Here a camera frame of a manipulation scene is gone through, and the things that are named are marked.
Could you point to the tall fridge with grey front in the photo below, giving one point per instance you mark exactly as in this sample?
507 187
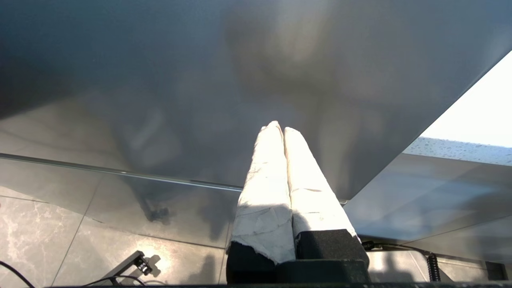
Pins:
160 80

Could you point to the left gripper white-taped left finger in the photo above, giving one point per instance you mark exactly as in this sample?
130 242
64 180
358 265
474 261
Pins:
264 192

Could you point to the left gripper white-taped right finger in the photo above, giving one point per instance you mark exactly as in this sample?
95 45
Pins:
312 200

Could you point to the black floor block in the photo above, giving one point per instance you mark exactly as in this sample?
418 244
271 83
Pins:
495 271

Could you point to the grey base cabinet front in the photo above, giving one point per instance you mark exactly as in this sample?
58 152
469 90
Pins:
440 200

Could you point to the small black metal bracket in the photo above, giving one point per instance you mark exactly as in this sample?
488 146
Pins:
138 260

